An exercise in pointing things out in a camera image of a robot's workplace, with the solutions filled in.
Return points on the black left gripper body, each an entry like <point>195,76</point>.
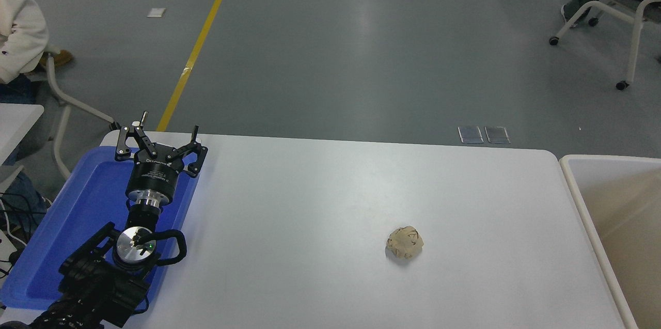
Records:
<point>155,176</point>

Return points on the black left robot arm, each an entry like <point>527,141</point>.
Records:
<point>98,287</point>

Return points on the metal floor plate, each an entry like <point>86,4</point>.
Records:
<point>471,134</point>
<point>498,134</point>

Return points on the blue plastic tray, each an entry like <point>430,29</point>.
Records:
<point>77,205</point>

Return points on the tan shoe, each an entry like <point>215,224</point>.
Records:
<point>61,58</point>

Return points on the small white side table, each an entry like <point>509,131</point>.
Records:
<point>15,122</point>

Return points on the crumpled tan paper ball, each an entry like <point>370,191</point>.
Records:
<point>405,242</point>

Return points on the large pale bin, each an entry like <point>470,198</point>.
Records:
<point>619,200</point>

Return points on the white wheeled chair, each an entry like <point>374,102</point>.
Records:
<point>634,45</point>

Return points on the white frame chair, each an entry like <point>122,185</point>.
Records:
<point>77,104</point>

